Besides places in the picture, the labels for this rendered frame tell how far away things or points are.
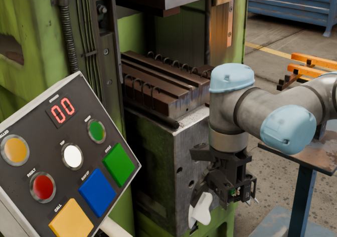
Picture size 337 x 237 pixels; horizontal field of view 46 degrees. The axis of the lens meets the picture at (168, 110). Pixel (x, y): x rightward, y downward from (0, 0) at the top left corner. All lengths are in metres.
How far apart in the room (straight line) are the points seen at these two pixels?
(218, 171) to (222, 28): 0.86
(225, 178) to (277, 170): 1.82
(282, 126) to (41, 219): 0.45
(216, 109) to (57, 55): 0.54
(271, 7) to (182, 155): 4.12
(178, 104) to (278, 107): 0.67
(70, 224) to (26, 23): 0.53
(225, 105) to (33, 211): 0.38
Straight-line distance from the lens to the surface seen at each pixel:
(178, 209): 1.40
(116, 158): 0.92
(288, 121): 0.61
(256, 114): 0.64
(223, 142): 0.72
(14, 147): 0.76
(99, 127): 0.91
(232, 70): 0.69
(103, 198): 0.87
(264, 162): 2.65
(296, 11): 5.11
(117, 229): 1.30
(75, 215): 0.81
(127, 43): 1.69
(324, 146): 1.67
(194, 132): 1.27
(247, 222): 2.23
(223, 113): 0.69
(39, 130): 0.81
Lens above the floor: 1.57
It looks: 30 degrees down
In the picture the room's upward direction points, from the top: 2 degrees counter-clockwise
